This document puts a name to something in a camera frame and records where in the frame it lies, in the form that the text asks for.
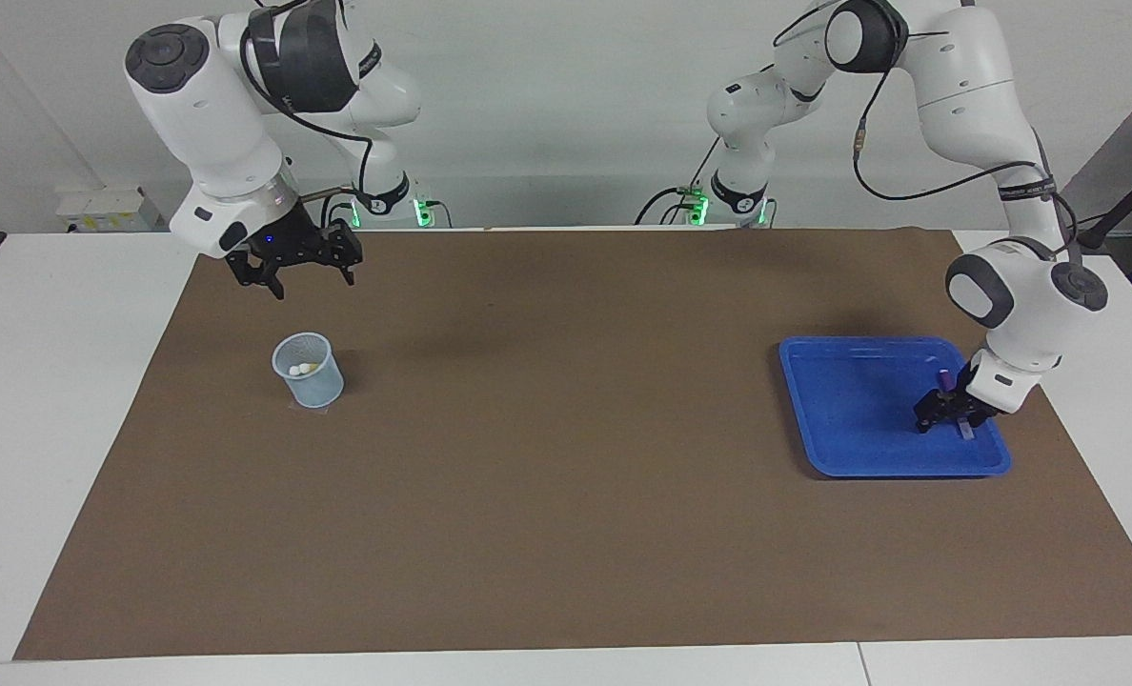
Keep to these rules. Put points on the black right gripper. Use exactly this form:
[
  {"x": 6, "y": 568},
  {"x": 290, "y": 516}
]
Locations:
[{"x": 290, "y": 243}]

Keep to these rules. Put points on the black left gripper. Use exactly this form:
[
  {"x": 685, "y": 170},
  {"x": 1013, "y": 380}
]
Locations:
[{"x": 968, "y": 400}]

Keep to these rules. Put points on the purple marker pen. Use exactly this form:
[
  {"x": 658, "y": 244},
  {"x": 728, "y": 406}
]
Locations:
[{"x": 947, "y": 379}]

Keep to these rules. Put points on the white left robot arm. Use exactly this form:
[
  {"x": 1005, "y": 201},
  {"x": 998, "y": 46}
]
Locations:
[{"x": 966, "y": 76}]

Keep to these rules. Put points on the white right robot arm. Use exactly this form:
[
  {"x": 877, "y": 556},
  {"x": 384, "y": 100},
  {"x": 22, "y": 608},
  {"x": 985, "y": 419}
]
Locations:
[{"x": 213, "y": 114}]

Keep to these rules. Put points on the blue plastic tray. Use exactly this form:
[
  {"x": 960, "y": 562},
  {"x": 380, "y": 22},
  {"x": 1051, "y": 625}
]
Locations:
[{"x": 852, "y": 419}]

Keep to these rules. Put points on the translucent plastic cup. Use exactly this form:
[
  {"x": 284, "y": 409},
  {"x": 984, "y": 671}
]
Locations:
[{"x": 313, "y": 391}]

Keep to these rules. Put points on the green lit base connector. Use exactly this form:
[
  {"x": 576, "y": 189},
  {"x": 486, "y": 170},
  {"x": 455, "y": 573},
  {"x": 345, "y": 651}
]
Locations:
[
  {"x": 423, "y": 211},
  {"x": 695, "y": 208}
]

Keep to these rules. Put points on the white power strip box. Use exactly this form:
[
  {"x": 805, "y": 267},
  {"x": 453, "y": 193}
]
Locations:
[{"x": 109, "y": 210}]

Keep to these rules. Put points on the black stand pole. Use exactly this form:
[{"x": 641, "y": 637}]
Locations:
[{"x": 1123, "y": 205}]

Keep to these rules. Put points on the brown table mat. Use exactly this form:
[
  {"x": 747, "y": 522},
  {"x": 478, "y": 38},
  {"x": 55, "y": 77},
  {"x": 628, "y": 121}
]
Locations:
[{"x": 566, "y": 476}]

